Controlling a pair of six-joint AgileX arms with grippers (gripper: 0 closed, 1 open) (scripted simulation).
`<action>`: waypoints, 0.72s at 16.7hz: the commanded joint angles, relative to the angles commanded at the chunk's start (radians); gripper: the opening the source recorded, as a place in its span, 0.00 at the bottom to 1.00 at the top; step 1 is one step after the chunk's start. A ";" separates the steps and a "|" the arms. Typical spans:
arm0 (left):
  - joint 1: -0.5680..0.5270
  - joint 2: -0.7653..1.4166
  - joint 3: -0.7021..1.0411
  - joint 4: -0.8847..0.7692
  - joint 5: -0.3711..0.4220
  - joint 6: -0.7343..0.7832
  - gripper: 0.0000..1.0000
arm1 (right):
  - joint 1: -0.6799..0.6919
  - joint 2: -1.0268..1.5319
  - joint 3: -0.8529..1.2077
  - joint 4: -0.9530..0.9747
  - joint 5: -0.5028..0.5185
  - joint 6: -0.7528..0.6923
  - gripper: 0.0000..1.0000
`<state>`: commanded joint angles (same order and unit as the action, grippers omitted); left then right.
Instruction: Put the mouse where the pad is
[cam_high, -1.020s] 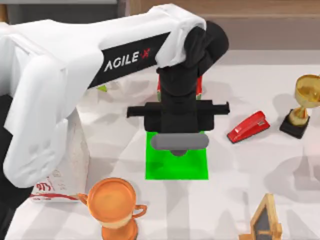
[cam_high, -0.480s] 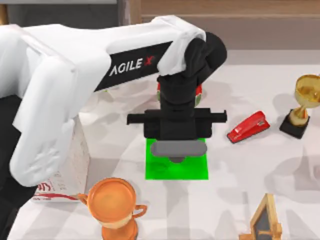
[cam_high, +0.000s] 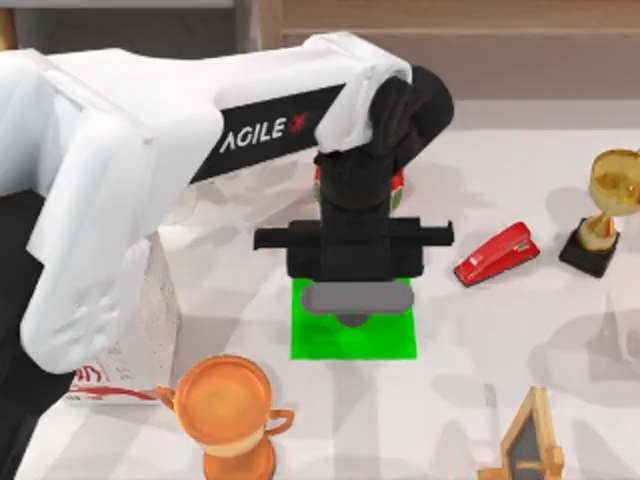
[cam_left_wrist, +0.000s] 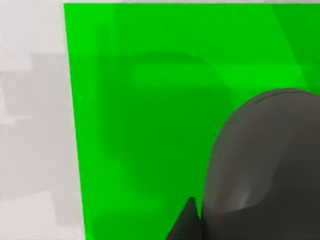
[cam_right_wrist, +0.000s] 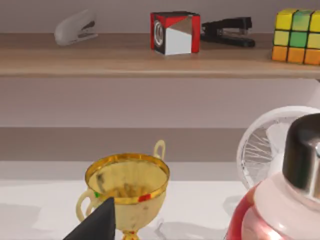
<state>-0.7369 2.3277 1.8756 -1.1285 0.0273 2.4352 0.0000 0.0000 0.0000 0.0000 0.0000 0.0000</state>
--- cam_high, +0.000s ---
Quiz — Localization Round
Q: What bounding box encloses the pale grey rounded box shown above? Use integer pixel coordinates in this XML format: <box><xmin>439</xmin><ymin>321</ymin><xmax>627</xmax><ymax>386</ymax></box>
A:
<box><xmin>301</xmin><ymin>280</ymin><xmax>417</xmax><ymax>329</ymax></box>

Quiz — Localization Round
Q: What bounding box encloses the red and green can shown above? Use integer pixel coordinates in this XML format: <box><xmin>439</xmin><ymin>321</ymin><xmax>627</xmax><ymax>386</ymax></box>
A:
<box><xmin>311</xmin><ymin>166</ymin><xmax>407</xmax><ymax>211</ymax></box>

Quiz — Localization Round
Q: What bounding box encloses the flat green square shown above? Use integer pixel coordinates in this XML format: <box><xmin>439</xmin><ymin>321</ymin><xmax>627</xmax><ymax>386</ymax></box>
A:
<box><xmin>289</xmin><ymin>276</ymin><xmax>419</xmax><ymax>361</ymax></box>

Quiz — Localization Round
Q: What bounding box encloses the red stapler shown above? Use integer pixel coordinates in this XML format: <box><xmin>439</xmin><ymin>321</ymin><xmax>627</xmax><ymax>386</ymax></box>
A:
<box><xmin>452</xmin><ymin>221</ymin><xmax>542</xmax><ymax>289</ymax></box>

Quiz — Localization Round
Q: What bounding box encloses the orange trophy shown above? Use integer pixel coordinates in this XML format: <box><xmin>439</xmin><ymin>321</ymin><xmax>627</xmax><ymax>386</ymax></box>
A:
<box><xmin>154</xmin><ymin>354</ymin><xmax>297</xmax><ymax>480</ymax></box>

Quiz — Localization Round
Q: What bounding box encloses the wooden cupboard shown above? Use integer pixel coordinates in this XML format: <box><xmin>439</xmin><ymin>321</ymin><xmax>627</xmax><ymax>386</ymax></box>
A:
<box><xmin>258</xmin><ymin>0</ymin><xmax>640</xmax><ymax>102</ymax></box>

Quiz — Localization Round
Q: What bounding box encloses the wooden framed blackboard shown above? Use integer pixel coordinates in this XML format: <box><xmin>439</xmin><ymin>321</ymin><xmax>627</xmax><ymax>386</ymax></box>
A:
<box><xmin>476</xmin><ymin>384</ymin><xmax>567</xmax><ymax>480</ymax></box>

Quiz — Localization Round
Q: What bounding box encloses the gold trophy with black base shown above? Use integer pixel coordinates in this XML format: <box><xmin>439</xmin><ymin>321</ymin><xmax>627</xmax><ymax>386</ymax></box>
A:
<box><xmin>558</xmin><ymin>148</ymin><xmax>640</xmax><ymax>280</ymax></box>

